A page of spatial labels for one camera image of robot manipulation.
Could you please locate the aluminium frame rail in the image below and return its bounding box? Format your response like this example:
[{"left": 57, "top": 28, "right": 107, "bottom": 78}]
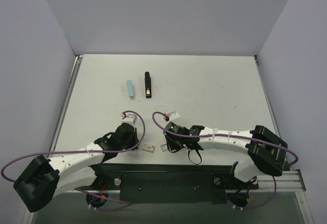
[{"left": 257, "top": 169, "right": 306, "bottom": 192}]

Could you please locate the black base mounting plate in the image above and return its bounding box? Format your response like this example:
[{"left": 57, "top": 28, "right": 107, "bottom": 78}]
[{"left": 82, "top": 163, "right": 259, "bottom": 204}]

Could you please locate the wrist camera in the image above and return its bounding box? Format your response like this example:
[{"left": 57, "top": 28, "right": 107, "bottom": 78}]
[
  {"left": 163, "top": 112, "right": 180, "bottom": 121},
  {"left": 121, "top": 112, "right": 137, "bottom": 127}
]

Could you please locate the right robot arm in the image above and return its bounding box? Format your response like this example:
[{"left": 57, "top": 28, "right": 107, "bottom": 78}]
[{"left": 163, "top": 122, "right": 288, "bottom": 188}]

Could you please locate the staple box with red label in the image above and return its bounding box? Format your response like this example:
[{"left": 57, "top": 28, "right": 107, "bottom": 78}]
[{"left": 143, "top": 144, "right": 155, "bottom": 153}]

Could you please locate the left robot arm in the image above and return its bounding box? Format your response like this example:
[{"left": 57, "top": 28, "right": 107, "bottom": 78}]
[{"left": 13, "top": 122, "right": 138, "bottom": 212}]

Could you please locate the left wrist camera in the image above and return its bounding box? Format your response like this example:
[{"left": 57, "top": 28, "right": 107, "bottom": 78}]
[{"left": 121, "top": 112, "right": 137, "bottom": 127}]

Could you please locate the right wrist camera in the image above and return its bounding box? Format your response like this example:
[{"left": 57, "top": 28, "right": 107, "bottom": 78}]
[{"left": 163, "top": 112, "right": 180, "bottom": 121}]

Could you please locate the clear staple box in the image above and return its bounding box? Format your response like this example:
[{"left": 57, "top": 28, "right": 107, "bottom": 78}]
[{"left": 160, "top": 144, "right": 168, "bottom": 152}]

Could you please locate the black stapler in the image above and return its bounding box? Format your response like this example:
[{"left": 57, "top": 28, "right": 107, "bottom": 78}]
[{"left": 145, "top": 71, "right": 152, "bottom": 98}]

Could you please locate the light blue white stapler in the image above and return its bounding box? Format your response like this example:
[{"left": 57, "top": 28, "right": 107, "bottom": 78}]
[{"left": 126, "top": 80, "right": 135, "bottom": 99}]

